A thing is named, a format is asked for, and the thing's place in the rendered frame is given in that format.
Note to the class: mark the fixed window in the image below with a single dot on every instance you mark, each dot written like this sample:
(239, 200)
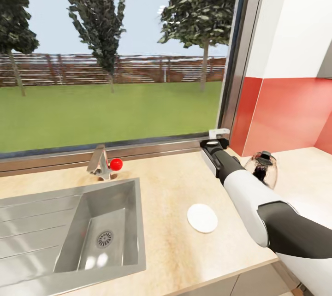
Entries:
(146, 78)

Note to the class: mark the electric kettle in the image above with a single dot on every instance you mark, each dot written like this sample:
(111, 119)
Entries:
(262, 165)

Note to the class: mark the saucer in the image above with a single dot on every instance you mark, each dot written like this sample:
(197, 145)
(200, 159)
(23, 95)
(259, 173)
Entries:
(202, 217)

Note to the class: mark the countertop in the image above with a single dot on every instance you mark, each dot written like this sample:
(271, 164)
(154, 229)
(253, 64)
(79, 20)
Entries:
(179, 258)
(311, 167)

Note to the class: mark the drop in sink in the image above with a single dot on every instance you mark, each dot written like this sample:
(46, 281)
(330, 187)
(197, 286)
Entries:
(50, 241)

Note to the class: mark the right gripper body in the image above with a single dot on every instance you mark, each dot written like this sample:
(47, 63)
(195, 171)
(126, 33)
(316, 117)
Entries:
(222, 141)

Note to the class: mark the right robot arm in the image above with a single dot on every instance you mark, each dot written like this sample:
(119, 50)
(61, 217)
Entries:
(303, 245)

